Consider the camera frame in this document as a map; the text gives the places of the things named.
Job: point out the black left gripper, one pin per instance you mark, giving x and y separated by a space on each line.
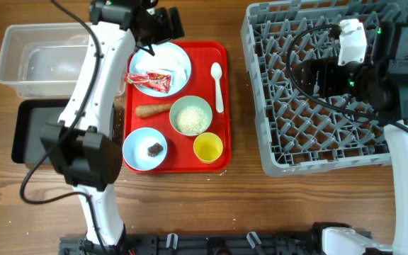
165 33

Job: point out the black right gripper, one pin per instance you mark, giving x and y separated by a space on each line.
326 69

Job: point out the white napkin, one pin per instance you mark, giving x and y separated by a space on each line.
162 62

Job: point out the red snack wrapper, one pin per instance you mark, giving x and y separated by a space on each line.
160 82

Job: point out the green bowl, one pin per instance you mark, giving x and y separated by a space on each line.
189 101

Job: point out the cooked white rice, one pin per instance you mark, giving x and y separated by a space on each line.
191 120

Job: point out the small light blue bowl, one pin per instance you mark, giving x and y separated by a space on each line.
136 147

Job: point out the dark brown food scrap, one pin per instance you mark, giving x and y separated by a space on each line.
154 150

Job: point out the yellow plastic cup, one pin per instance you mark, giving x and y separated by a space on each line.
208 147

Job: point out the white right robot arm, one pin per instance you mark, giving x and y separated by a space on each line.
377 74

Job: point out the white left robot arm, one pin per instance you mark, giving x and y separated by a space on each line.
79 144

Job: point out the grey dishwasher rack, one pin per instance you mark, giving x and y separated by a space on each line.
295 135

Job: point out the clear plastic waste bin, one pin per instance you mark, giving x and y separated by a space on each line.
43 60

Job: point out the black waste tray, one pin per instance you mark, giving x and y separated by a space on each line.
32 115

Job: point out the large light blue plate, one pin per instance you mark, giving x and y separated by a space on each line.
174 52

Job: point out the white plastic spoon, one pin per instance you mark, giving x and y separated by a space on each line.
216 73

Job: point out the red serving tray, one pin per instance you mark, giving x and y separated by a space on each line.
180 158

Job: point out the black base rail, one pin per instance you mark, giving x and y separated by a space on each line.
249 244

